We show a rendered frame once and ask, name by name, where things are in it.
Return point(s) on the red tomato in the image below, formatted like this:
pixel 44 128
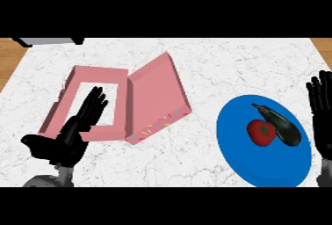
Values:
pixel 259 133

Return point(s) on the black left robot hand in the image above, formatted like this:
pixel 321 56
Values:
pixel 65 146

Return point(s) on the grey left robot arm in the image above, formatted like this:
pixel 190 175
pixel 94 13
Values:
pixel 53 178

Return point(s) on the grey appliance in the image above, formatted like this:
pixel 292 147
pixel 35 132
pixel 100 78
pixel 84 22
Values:
pixel 47 40

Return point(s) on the dark eggplant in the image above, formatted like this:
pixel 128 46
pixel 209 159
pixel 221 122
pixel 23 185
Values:
pixel 283 126

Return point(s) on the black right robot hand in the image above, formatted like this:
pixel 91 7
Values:
pixel 321 117

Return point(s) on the pink cardboard box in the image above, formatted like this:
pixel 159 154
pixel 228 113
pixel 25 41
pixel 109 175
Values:
pixel 121 99

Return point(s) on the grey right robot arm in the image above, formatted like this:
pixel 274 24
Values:
pixel 324 174

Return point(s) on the blue plate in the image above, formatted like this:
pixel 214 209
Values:
pixel 258 158

